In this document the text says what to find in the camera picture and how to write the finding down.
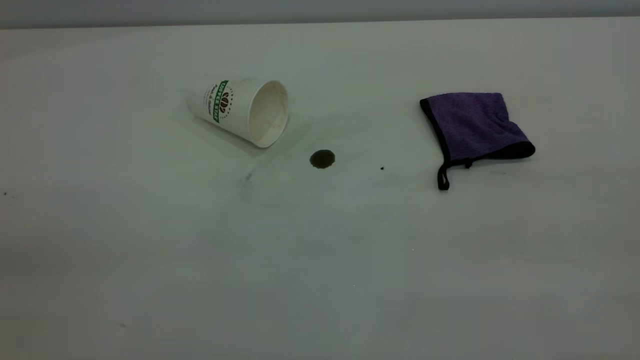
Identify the white paper coffee cup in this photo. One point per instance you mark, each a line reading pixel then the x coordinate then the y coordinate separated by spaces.
pixel 237 107

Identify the purple cloth with black trim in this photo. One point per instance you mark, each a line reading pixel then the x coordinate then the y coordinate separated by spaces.
pixel 470 122

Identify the dark coffee spill spot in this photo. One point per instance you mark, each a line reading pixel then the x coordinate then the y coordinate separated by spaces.
pixel 322 159

